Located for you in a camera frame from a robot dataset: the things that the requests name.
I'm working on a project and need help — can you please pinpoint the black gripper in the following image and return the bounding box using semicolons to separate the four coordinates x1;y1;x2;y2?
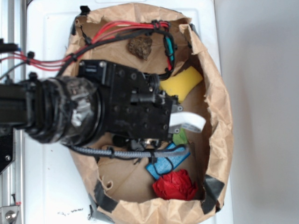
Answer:
78;60;206;145

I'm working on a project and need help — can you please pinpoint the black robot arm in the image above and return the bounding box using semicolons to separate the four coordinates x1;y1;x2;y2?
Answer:
0;60;206;151

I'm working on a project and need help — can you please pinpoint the green plush toy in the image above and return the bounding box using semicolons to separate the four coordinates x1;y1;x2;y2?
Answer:
172;128;188;146

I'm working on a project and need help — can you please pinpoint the yellow sponge wedge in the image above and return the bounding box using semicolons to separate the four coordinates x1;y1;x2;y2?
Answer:
160;66;203;103

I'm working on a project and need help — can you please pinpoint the red crumpled ball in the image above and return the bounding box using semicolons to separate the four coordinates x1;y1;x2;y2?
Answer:
152;169;198;201

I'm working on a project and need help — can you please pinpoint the brown paper bag tray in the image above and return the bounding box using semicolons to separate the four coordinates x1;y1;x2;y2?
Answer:
67;0;234;224

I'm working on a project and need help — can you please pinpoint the brown rock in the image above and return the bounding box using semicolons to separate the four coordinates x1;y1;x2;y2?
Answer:
128;36;153;60

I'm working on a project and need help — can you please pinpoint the grey braided cable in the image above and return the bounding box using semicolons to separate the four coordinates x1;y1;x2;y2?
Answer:
70;143;190;161

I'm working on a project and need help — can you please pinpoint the red wire bundle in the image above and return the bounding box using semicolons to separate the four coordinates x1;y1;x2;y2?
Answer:
0;20;178;73

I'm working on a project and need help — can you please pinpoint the black mounting bracket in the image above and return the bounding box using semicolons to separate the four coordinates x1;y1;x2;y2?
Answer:
0;131;14;174

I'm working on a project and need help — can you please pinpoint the aluminium frame rail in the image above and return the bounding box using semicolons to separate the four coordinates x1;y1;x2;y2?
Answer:
0;0;27;224

